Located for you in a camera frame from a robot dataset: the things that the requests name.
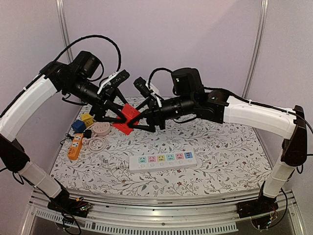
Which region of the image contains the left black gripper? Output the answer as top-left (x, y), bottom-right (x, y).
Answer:
top-left (65, 75), bottom-right (132, 123)

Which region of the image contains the red cube socket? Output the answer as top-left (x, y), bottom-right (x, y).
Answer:
top-left (112, 103), bottom-right (140, 135)

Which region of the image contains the yellow cube socket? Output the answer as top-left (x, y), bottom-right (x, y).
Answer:
top-left (81, 113), bottom-right (94, 128)

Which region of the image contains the blue cube socket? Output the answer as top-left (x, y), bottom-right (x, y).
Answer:
top-left (71, 120), bottom-right (86, 133)

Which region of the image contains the white multicolour power strip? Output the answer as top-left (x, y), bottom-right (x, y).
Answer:
top-left (129, 151), bottom-right (197, 173)

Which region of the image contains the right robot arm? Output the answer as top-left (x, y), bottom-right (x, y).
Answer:
top-left (127, 68), bottom-right (309, 213)

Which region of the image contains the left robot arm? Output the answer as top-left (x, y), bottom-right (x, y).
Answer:
top-left (0, 51), bottom-right (130, 212)

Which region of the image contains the pink round power strip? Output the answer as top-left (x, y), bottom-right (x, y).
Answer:
top-left (91, 122), bottom-right (111, 137)

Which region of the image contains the floral table mat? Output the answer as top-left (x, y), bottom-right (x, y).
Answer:
top-left (48, 97), bottom-right (277, 198)

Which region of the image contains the orange power strip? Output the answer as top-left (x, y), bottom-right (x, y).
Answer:
top-left (67, 134), bottom-right (84, 161)

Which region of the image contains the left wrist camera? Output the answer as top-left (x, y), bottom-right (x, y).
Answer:
top-left (97, 70), bottom-right (130, 94)

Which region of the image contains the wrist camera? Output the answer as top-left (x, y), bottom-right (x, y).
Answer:
top-left (134, 77), bottom-right (163, 107)
top-left (97, 70), bottom-right (130, 94)

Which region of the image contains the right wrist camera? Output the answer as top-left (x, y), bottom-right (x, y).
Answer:
top-left (134, 77), bottom-right (163, 107)

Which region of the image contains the right aluminium frame post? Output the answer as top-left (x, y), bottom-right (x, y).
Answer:
top-left (242, 0), bottom-right (269, 98)

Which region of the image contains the aluminium frame post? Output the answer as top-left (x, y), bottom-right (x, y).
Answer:
top-left (242, 0), bottom-right (269, 98)
top-left (55, 0), bottom-right (85, 102)

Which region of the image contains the left aluminium frame post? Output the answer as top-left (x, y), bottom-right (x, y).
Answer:
top-left (55, 0), bottom-right (85, 102)

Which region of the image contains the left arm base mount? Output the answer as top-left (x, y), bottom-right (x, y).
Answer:
top-left (47, 194), bottom-right (92, 218)

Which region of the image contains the front aluminium rail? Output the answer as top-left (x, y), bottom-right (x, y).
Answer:
top-left (21, 188), bottom-right (306, 235)

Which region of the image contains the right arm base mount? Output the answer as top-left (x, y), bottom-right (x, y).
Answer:
top-left (236, 196), bottom-right (278, 230)

